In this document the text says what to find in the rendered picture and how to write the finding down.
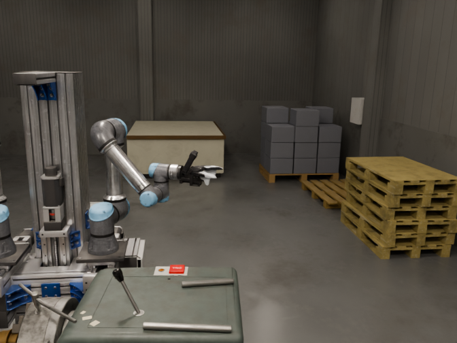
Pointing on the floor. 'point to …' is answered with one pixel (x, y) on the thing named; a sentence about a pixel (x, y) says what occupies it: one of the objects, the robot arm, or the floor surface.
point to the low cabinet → (175, 143)
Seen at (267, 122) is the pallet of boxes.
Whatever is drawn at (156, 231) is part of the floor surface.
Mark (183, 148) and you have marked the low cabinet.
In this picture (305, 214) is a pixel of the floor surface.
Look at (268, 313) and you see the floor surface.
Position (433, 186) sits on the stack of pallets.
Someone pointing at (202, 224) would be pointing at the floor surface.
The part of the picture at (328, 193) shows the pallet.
